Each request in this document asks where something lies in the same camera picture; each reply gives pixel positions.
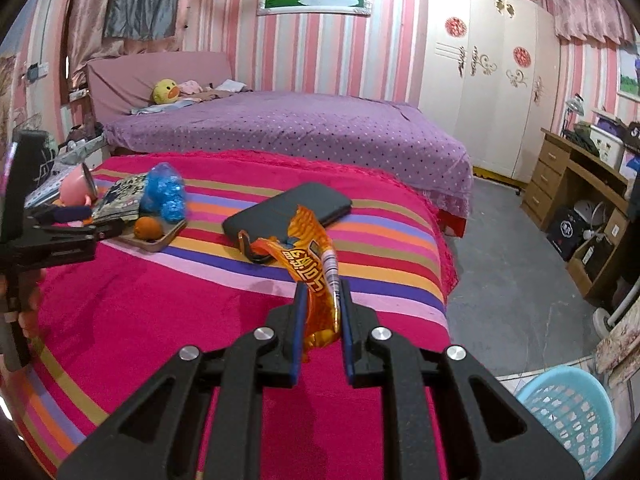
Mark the orange snack wrapper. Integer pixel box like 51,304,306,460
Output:
239,205,343,362

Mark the person's left hand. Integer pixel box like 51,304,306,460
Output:
15,267,47,343

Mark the striped tablecloth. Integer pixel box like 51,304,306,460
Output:
10,152,458,480

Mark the dark clothes pile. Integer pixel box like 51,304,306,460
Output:
572,121,602,157

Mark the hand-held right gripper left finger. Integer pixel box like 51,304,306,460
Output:
57,282,311,480

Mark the blue plastic bag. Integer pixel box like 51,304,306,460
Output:
139,162,188,223

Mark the pink headboard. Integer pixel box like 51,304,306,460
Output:
86,51,256,127

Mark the purple polka-dot bed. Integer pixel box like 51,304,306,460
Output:
102,91,473,237

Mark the light blue plastic basket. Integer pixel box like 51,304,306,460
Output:
517,366,617,480

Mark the pink floral short curtain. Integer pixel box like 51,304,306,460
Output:
552,0,638,46

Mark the white wardrobe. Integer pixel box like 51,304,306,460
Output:
417,0,561,187

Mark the desk lamp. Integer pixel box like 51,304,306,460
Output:
562,94,587,137

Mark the black carton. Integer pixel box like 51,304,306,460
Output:
546,206,586,262

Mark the wooden desk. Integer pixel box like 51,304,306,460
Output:
521,127,640,307

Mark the white fan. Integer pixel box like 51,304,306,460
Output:
572,200,609,242

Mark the pink cup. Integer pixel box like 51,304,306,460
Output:
59,164,98,207

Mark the polka-dot cushion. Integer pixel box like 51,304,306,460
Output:
22,162,68,211

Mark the black and white snack bag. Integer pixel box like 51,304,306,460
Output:
92,174,151,224

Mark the wooden tray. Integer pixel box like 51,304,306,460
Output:
100,217,188,254

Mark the yellow duck plush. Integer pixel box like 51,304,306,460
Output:
152,79,181,107

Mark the white storage box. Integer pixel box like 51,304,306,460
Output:
590,122,632,169

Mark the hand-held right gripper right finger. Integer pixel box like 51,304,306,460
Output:
336,280,586,480

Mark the small wall photo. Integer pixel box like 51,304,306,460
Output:
617,42,640,98

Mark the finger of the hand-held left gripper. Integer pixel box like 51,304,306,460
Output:
30,220,126,242
31,205,97,226

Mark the pink satin curtain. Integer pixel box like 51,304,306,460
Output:
65,0,188,90

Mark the grey hanging cloth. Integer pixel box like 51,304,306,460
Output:
103,0,185,41

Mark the cardboard box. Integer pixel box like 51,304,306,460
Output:
567,210,632,292

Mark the whole orange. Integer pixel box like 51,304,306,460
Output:
134,216,165,241

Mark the black phone case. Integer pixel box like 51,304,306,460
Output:
222,182,353,247

